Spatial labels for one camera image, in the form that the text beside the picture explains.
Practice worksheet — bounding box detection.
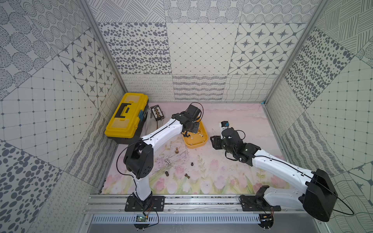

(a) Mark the yellow plastic storage tray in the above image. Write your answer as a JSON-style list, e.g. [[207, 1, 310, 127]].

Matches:
[[182, 122, 208, 149]]

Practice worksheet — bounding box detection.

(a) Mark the black chess picture card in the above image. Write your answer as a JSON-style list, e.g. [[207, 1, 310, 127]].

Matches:
[[151, 105, 164, 121]]

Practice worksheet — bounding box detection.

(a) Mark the aluminium rail base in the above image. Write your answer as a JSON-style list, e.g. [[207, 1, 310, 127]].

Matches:
[[79, 194, 308, 233]]

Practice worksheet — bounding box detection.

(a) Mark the yellow black toolbox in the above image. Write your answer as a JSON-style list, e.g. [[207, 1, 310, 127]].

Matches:
[[105, 93, 149, 145]]

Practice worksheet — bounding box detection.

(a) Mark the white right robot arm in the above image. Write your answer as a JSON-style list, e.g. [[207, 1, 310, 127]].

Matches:
[[210, 121, 338, 222]]

